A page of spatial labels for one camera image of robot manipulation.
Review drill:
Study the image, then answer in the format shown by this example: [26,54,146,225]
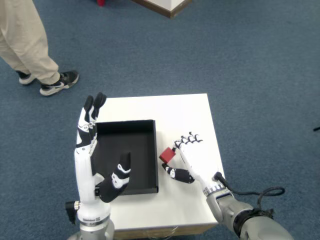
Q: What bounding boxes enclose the white square table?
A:
[96,93,226,237]

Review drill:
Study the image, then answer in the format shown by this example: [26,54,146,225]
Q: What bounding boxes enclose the black open box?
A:
[90,119,160,196]

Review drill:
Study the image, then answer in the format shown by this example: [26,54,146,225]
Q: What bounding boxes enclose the black white sneaker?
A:
[16,70,37,85]
[39,70,80,97]

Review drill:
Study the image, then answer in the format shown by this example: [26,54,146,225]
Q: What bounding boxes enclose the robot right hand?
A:
[161,130,230,196]

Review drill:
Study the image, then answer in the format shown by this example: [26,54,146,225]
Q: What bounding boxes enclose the black left wrist connector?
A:
[65,200,81,225]

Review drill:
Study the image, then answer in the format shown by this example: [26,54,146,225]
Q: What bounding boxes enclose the beige trousers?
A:
[0,0,61,85]

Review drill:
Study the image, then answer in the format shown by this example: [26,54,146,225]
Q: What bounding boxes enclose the white wood-edged furniture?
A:
[131,0,193,20]

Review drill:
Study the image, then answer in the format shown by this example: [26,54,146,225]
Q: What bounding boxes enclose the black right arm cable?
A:
[211,171,286,221]

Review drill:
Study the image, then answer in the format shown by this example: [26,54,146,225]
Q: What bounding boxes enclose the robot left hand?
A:
[74,91,132,225]

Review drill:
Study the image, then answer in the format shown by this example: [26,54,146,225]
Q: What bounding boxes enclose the red cube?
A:
[159,146,177,164]

